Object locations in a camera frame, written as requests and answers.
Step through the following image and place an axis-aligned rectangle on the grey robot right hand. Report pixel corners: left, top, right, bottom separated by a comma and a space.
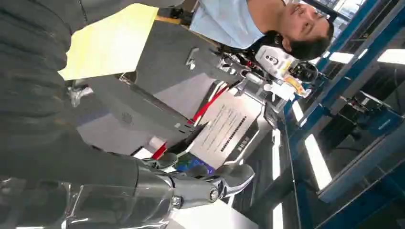
0, 0, 256, 229

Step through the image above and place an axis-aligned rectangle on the silver kiosk panel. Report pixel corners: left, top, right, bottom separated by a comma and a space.
75, 73, 207, 150

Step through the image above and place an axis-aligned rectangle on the crumpled clear plastic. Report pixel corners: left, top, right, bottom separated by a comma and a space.
68, 86, 94, 107

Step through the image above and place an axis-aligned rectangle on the blue green printed object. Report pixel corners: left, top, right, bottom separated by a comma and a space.
175, 153, 216, 177

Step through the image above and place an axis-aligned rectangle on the red barrier belt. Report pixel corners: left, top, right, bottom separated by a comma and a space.
151, 84, 229, 161

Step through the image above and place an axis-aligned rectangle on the pale wooden desk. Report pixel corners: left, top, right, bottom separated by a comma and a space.
58, 3, 160, 81

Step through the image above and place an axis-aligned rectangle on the white sign board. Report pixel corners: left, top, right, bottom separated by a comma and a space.
189, 90, 275, 170

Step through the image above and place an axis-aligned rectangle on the white ceiling light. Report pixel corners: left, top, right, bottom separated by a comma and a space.
328, 52, 355, 65
304, 134, 332, 190
271, 128, 282, 181
376, 48, 405, 66

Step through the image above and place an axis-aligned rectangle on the person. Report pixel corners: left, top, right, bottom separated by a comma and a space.
190, 0, 335, 61

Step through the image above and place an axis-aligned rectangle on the white device with buttons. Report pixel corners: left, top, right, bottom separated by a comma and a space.
255, 45, 297, 80

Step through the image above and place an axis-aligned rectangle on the black round device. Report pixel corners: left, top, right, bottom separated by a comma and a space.
289, 61, 319, 84

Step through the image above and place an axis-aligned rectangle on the grey metal bracket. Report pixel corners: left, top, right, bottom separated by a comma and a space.
185, 47, 200, 71

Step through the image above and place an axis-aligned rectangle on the blue steel frame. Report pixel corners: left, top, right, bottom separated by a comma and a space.
282, 0, 405, 229

